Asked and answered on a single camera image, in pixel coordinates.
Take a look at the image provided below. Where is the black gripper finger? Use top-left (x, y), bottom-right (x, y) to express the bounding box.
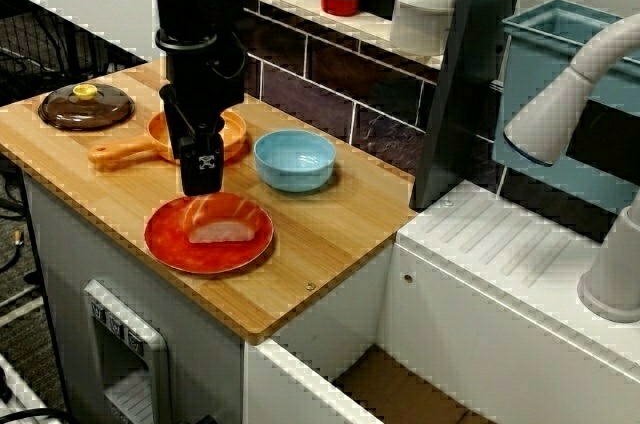
top-left (179, 136), bottom-right (225, 197)

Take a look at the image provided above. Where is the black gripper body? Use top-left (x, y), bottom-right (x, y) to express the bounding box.
top-left (155, 31), bottom-right (247, 143)

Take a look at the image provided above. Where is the toy salmon sushi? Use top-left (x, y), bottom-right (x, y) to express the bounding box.
top-left (182, 192), bottom-right (261, 245)

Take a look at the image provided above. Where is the orange toy frying pan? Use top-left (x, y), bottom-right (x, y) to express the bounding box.
top-left (87, 108), bottom-right (249, 173)

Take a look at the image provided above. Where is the brown lid with yellow knob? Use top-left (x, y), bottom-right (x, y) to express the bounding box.
top-left (38, 83), bottom-right (137, 133)

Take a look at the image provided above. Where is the red-orange plate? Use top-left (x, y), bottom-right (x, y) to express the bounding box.
top-left (143, 192), bottom-right (275, 276)

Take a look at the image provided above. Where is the light blue bowl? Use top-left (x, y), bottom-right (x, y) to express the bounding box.
top-left (253, 129), bottom-right (337, 194)

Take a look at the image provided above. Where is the white toy kitchen cabinet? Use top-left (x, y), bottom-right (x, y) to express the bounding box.
top-left (22, 163), bottom-right (246, 424)

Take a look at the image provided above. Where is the white lidded plastic container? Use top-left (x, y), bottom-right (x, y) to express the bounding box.
top-left (389, 0), bottom-right (462, 58)

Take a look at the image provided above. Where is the white toy sink unit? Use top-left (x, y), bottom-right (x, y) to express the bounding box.
top-left (242, 178), bottom-right (640, 424)

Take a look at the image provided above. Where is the teal plastic bin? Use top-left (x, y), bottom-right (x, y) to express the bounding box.
top-left (490, 0), bottom-right (640, 218)

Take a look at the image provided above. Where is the grey toy faucet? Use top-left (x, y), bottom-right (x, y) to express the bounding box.
top-left (502, 12), bottom-right (640, 324)

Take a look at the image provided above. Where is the dark grey post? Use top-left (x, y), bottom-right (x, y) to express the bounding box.
top-left (408, 0), bottom-right (532, 213)

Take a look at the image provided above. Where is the aluminium frame rail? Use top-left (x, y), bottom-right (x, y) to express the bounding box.
top-left (0, 353), bottom-right (51, 424)

